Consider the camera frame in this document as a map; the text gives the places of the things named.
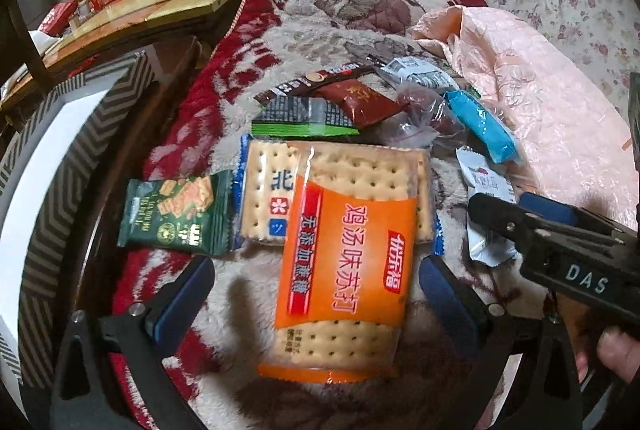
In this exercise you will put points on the white grey snack packet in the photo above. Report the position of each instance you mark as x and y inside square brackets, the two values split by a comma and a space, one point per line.
[418, 70]

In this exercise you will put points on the brown coffee stick sachet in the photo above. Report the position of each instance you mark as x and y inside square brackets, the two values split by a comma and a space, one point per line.
[308, 83]

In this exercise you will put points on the green black snack packet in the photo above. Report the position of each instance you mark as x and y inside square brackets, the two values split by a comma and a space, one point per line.
[294, 117]

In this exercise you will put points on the clear bag of red dates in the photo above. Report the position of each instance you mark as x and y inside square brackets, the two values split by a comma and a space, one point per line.
[425, 121]

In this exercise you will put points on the right hand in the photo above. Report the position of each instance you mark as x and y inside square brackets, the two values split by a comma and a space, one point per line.
[615, 350]

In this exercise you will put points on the orange soda cracker pack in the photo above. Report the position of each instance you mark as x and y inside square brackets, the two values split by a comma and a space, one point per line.
[346, 264]

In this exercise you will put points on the light blue snack packet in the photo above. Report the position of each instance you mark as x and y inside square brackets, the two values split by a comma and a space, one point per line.
[497, 138]

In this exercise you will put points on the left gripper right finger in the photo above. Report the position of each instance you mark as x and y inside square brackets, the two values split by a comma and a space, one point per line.
[475, 336]

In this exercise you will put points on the dark green beef cracker packet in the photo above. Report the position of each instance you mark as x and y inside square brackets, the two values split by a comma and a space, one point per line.
[192, 215]

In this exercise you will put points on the pink quilted blanket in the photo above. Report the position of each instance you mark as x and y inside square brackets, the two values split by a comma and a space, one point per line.
[571, 137]

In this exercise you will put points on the wooden coffee table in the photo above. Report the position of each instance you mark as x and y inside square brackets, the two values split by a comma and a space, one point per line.
[130, 23]

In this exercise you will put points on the red snack packet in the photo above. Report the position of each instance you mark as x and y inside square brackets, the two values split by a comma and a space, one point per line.
[362, 105]

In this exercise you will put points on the white tray with striped rim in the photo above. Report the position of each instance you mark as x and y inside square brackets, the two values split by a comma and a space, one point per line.
[44, 173]

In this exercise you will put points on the blue-edged Hokkaido cracker pack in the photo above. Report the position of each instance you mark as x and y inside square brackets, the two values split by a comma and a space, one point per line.
[268, 171]

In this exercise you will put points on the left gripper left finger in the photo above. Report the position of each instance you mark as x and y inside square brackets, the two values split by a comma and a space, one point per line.
[150, 331]

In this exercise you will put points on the white small snack packet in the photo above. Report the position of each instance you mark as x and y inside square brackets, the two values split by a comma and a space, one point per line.
[488, 189]

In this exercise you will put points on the floral sofa cover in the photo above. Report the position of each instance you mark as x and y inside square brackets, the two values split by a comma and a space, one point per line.
[601, 37]

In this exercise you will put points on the red gift box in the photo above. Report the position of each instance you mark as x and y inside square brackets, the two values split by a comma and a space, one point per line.
[58, 18]

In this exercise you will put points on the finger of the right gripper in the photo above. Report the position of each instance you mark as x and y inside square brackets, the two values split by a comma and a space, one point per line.
[548, 209]
[594, 237]

